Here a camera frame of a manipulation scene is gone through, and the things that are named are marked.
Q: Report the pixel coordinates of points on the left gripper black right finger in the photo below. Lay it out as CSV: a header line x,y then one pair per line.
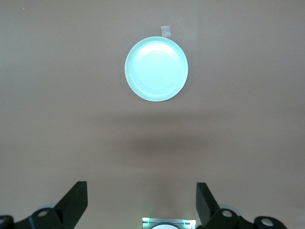
x,y
212,214

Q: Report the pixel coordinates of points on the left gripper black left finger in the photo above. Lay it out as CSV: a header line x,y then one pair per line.
x,y
59,214

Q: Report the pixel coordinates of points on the pale green round plate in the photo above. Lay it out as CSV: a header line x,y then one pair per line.
x,y
156,71

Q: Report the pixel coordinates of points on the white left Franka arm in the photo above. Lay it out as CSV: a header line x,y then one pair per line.
x,y
165,227

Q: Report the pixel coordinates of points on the brown table cover sheet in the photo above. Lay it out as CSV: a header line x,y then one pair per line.
x,y
47,95

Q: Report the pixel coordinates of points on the small clear tape piece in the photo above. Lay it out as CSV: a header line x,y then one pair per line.
x,y
166,31

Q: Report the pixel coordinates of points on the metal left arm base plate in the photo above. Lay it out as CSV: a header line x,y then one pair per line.
x,y
146,223

